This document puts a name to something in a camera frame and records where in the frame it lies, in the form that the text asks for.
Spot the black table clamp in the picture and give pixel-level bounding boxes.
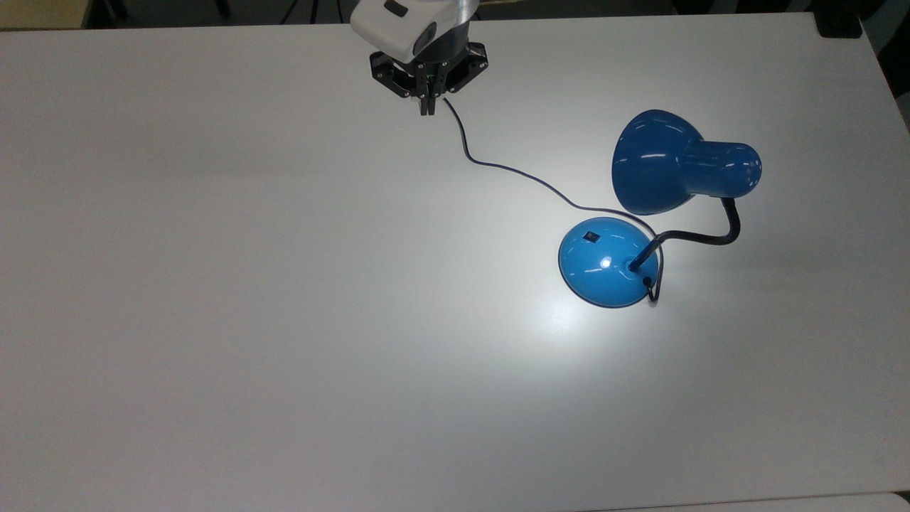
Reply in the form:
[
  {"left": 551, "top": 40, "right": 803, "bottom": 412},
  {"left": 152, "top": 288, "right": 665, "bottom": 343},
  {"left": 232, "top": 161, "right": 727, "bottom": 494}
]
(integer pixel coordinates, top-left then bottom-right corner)
[{"left": 815, "top": 7, "right": 864, "bottom": 39}]

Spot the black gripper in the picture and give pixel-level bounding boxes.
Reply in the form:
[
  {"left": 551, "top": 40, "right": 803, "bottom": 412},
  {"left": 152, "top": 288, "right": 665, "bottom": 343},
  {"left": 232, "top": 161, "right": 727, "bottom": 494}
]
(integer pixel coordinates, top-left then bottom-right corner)
[{"left": 369, "top": 31, "right": 490, "bottom": 116}]

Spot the black lamp power cable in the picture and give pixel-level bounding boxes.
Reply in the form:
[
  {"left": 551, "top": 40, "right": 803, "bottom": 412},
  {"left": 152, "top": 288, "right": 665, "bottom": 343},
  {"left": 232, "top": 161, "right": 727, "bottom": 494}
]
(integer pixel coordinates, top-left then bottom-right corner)
[{"left": 442, "top": 97, "right": 666, "bottom": 308}]

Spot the blue gooseneck desk lamp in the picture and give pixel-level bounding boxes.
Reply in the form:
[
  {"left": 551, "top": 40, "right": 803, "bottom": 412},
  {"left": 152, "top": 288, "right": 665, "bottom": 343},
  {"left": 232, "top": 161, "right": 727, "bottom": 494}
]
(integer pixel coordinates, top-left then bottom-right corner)
[{"left": 557, "top": 108, "right": 764, "bottom": 310}]

